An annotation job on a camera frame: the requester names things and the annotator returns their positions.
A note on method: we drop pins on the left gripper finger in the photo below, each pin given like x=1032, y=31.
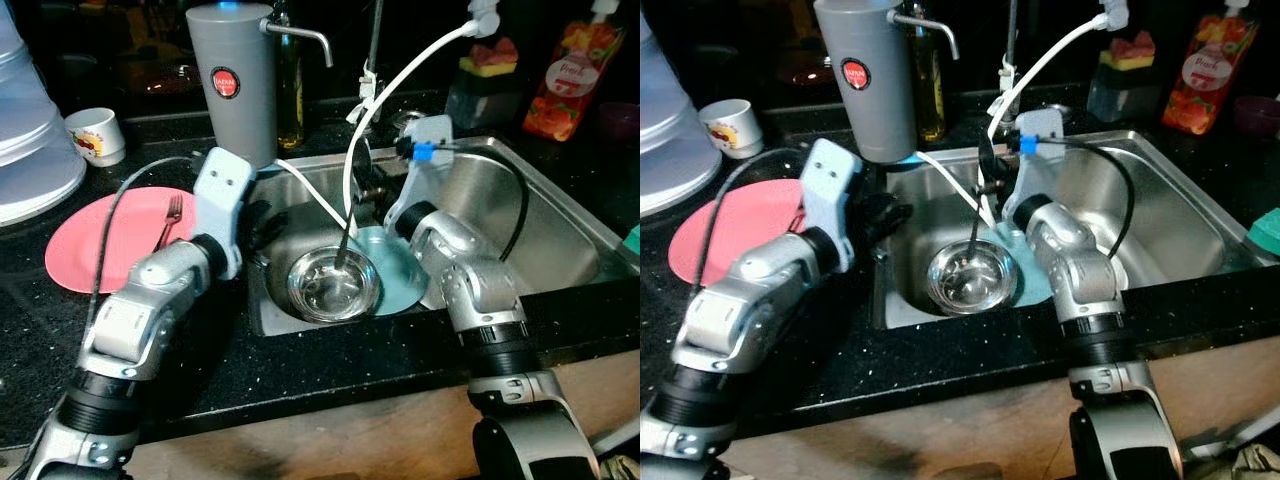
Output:
x=897, y=209
x=278, y=215
x=276, y=246
x=893, y=240

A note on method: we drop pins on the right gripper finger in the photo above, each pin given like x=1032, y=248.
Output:
x=364, y=200
x=988, y=155
x=987, y=197
x=363, y=162

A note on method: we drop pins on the black chopstick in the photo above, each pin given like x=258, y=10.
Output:
x=345, y=248
x=976, y=240

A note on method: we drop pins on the stainless steel bowl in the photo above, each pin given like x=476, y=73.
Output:
x=955, y=280
x=320, y=290

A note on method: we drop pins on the pink plate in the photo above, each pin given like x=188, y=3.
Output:
x=730, y=230
x=90, y=250

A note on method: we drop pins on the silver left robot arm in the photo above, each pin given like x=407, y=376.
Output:
x=730, y=320
x=130, y=320

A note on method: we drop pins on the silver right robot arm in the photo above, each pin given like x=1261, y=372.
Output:
x=1085, y=290
x=480, y=290

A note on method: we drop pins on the chrome kitchen faucet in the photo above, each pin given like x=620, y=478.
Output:
x=1012, y=30
x=375, y=30

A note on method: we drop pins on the white faucet clip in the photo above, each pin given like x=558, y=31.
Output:
x=1000, y=95
x=362, y=100

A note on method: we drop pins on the chrome round counter cap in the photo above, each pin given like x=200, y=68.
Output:
x=408, y=120
x=1052, y=106

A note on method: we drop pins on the yellow oil bottle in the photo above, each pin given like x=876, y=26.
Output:
x=928, y=100
x=290, y=110

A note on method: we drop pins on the metal fork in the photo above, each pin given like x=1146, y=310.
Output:
x=175, y=208

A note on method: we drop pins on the teal plate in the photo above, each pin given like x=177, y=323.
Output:
x=400, y=275
x=1030, y=280

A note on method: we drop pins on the grey water filter cylinder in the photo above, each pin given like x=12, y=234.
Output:
x=870, y=115
x=240, y=120

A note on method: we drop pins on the dark sponge holder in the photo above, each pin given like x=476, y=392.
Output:
x=480, y=100
x=1120, y=95

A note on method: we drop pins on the chrome curved filter spout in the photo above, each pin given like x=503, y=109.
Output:
x=300, y=30
x=930, y=22

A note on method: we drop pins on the yellow and pink sponge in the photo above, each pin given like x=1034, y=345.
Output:
x=490, y=58
x=1130, y=50

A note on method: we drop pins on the white cup with fruit print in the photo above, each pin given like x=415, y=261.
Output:
x=90, y=130
x=730, y=125

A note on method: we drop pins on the stainless steel sink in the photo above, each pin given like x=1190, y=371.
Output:
x=570, y=220
x=1180, y=210

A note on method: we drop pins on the wooden cabinet front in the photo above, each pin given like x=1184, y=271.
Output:
x=350, y=440
x=950, y=440

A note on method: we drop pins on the large white plastic container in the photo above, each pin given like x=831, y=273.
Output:
x=30, y=150
x=670, y=140

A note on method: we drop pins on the teal plastic item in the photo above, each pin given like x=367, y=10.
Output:
x=1268, y=232
x=633, y=240

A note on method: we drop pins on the olive camouflage cloth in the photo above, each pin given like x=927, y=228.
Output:
x=620, y=468
x=1250, y=465

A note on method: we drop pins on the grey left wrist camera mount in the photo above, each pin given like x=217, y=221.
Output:
x=830, y=180
x=225, y=185

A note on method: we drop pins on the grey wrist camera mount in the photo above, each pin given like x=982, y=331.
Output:
x=1040, y=125
x=830, y=180
x=225, y=185
x=430, y=135

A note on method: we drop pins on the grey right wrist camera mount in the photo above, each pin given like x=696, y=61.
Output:
x=430, y=135
x=1040, y=125

